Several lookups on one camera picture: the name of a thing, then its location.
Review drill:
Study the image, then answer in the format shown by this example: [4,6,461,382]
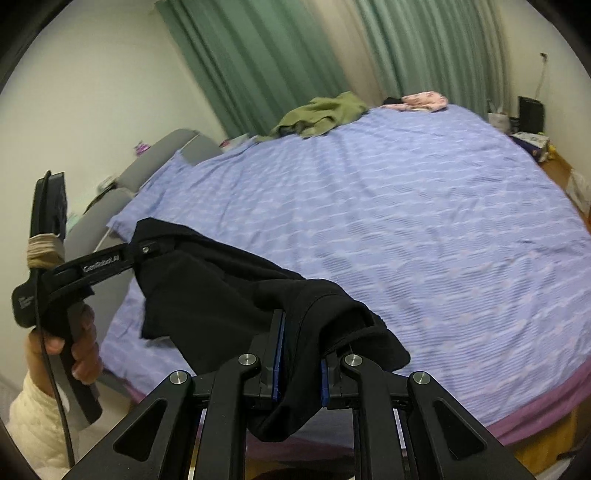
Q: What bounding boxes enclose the olive green garment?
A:
[256,91,370,141]

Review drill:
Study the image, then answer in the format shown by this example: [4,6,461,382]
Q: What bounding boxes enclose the mauve mattress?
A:
[124,369,591,446]

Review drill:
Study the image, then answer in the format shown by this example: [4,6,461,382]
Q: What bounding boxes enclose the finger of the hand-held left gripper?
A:
[129,239,163,260]

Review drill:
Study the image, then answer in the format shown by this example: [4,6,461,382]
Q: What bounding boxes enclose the black cable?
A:
[39,171,75,467]

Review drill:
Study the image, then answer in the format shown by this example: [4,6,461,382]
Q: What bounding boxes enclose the green curtain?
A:
[154,0,352,139]
[355,0,506,121]

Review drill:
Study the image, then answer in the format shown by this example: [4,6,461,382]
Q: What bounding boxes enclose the printed box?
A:
[510,131,550,162]

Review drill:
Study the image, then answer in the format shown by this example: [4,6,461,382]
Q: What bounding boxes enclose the grey padded headboard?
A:
[60,128,222,398]

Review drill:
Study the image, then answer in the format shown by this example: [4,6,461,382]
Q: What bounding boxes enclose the white box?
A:
[566,168,591,217]

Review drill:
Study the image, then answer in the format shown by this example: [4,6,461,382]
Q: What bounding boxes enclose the white bag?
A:
[487,99,511,134]

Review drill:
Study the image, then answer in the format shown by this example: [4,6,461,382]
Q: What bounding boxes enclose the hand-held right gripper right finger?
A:
[320,353,543,480]

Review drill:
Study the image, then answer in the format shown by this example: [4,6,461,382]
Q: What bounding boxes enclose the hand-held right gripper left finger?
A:
[62,309,287,480]

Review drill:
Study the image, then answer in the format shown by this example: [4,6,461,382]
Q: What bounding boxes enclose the black appliance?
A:
[517,96,544,134]

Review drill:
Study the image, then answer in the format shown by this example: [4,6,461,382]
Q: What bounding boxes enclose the pink floral cloth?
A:
[381,91,448,114]

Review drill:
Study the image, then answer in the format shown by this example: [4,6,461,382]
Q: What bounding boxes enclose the purple striped bed sheet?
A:
[99,104,591,437]

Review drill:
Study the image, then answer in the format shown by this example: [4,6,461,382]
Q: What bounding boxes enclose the black pants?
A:
[131,218,411,441]

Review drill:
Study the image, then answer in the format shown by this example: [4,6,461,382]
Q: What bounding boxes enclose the person's left hand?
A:
[25,305,105,395]

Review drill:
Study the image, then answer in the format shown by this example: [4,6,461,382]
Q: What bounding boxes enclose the person's left forearm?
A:
[8,369,77,480]

